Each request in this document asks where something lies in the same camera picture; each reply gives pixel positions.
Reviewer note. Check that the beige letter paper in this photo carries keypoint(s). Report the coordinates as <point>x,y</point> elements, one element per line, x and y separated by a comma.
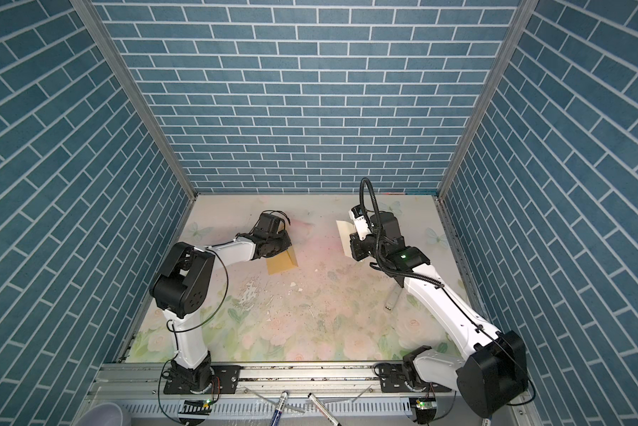
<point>345,229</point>

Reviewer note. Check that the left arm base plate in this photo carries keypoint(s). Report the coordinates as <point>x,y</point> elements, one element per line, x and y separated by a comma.
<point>219,379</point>

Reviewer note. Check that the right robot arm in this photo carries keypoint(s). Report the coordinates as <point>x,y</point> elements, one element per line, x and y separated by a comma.
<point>491,370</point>

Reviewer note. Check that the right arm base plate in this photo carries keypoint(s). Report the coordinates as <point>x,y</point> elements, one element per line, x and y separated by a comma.
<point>401,377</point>

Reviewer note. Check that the aluminium rail frame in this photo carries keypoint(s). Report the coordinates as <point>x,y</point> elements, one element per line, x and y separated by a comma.
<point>349,389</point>

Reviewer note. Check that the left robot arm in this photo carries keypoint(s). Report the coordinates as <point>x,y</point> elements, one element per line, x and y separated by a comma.
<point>182,285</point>

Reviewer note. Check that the white bowl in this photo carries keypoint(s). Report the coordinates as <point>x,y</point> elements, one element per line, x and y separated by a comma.
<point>106,414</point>

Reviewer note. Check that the yellow envelope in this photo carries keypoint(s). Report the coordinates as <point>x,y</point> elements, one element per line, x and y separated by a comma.
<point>285,261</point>

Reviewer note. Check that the blue marker pen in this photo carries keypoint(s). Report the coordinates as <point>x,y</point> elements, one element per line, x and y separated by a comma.
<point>278,411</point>

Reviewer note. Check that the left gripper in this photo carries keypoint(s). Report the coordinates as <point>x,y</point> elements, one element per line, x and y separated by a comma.
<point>285,240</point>

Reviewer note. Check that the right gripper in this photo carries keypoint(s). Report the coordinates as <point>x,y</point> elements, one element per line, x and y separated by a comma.
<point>358,251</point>

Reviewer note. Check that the black white marker pen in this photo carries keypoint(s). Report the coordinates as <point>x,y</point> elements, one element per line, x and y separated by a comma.
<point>323,410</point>

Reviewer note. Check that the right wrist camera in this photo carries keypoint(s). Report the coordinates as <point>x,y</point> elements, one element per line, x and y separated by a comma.
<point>359,219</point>

